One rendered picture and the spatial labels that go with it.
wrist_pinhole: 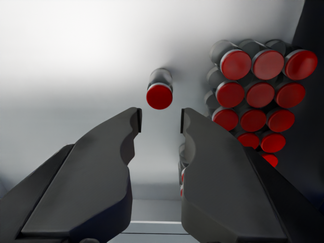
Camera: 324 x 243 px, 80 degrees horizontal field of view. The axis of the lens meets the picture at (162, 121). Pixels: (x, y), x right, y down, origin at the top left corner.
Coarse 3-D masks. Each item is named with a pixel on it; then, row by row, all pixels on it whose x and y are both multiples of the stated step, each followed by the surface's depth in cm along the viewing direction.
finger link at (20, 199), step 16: (48, 160) 7; (64, 160) 7; (32, 176) 7; (48, 176) 7; (16, 192) 6; (32, 192) 6; (0, 208) 6; (16, 208) 6; (32, 208) 6; (0, 224) 5; (16, 224) 5; (0, 240) 5; (16, 240) 5; (32, 240) 5; (48, 240) 5; (64, 240) 5
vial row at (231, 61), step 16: (224, 48) 15; (240, 48) 14; (224, 64) 14; (240, 64) 14; (208, 80) 18; (224, 80) 15; (208, 96) 19; (224, 96) 15; (240, 96) 15; (208, 112) 18; (224, 112) 16; (224, 128) 16
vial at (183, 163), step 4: (184, 144) 23; (180, 148) 23; (184, 148) 22; (180, 152) 22; (180, 156) 22; (180, 160) 21; (184, 160) 21; (180, 164) 21; (184, 164) 20; (188, 164) 20; (180, 168) 21; (184, 168) 20
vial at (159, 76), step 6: (156, 72) 17; (162, 72) 17; (168, 72) 18; (150, 78) 17; (156, 78) 16; (162, 78) 16; (168, 78) 16; (150, 84) 16; (156, 84) 15; (162, 84) 15; (168, 84) 16
